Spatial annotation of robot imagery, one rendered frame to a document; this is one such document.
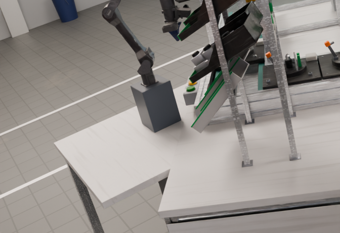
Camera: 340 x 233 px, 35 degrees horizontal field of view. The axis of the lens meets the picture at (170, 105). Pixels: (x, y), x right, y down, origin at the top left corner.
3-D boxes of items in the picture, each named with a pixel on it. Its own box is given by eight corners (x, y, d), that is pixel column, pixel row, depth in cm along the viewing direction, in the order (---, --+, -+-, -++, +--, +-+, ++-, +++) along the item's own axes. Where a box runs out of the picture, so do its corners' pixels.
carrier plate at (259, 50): (215, 71, 259) (214, 67, 259) (219, 53, 281) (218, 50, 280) (264, 61, 253) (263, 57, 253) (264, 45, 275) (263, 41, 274)
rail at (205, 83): (199, 126, 230) (193, 104, 226) (215, 53, 309) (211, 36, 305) (211, 125, 229) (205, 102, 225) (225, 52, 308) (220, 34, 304)
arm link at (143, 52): (98, 12, 221) (110, 3, 219) (101, 7, 228) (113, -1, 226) (145, 72, 231) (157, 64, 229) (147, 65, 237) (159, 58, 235)
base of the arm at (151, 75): (140, 84, 239) (136, 72, 236) (153, 78, 241) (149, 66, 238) (146, 87, 233) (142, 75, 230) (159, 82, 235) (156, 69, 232)
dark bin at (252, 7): (197, 67, 201) (185, 52, 200) (206, 54, 212) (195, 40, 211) (257, 28, 186) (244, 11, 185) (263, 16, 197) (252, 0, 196)
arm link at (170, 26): (157, 13, 214) (171, 10, 212) (165, 1, 230) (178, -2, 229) (162, 33, 217) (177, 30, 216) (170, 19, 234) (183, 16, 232)
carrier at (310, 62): (263, 91, 224) (257, 64, 219) (263, 70, 245) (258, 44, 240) (322, 81, 218) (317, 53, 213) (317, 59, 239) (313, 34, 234)
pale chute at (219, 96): (200, 133, 196) (190, 127, 196) (210, 116, 207) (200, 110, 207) (242, 79, 180) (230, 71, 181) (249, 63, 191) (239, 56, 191)
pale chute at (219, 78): (204, 115, 209) (195, 108, 210) (213, 100, 220) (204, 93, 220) (243, 62, 194) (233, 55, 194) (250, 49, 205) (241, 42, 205)
